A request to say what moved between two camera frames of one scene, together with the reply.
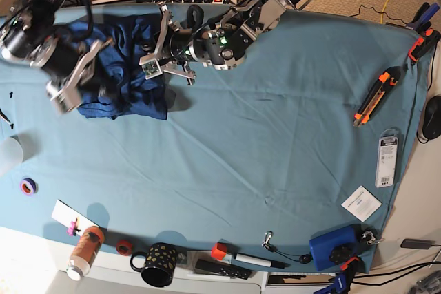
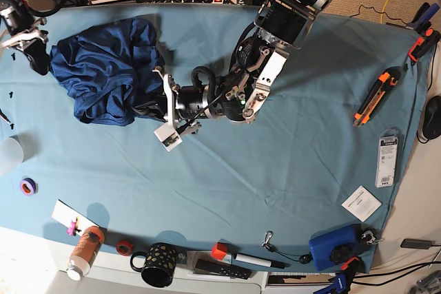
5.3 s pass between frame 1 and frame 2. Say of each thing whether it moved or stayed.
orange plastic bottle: stayed
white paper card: stayed
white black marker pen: stayed
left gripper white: moved
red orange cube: stayed
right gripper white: moved
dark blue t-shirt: moved
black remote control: stayed
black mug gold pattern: stayed
